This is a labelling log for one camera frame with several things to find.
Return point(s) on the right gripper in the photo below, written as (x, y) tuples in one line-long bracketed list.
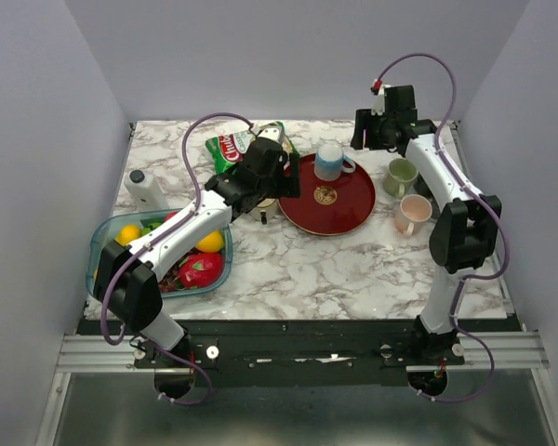
[(361, 123)]

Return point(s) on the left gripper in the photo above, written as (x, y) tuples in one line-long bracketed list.
[(287, 186)]

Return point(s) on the cream mug black handle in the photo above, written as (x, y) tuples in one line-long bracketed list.
[(265, 211)]

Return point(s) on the light blue mug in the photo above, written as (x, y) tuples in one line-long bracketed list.
[(330, 162)]

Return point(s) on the light green mug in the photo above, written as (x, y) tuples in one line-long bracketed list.
[(400, 177)]

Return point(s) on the dark teal mug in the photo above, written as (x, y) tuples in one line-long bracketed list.
[(421, 188)]

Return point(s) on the pink mug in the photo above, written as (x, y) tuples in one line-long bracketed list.
[(413, 212)]

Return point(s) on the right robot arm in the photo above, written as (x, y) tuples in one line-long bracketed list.
[(465, 232)]

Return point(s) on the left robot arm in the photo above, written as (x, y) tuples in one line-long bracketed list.
[(128, 276)]

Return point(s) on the round red lacquer tray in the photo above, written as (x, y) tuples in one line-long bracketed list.
[(330, 208)]

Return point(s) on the green chips bag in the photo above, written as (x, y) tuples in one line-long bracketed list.
[(227, 150)]

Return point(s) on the yellow lemon toy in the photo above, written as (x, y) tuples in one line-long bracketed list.
[(128, 234), (212, 243)]

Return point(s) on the clear blue fruit container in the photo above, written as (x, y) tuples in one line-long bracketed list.
[(107, 231)]

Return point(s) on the red apple toy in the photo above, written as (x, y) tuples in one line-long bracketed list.
[(170, 215)]

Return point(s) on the red dragon fruit toy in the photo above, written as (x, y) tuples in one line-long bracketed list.
[(200, 270)]

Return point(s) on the white bottle black cap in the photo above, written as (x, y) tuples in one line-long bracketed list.
[(145, 191)]

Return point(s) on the green avocado toy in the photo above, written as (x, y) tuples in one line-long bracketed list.
[(150, 227)]

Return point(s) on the dark grape bunch toy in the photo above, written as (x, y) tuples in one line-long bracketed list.
[(169, 284)]

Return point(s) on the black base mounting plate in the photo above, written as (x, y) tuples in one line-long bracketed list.
[(307, 353)]

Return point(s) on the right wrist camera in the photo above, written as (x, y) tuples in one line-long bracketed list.
[(378, 91)]

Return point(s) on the aluminium frame rail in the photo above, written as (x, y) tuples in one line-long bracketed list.
[(88, 354)]

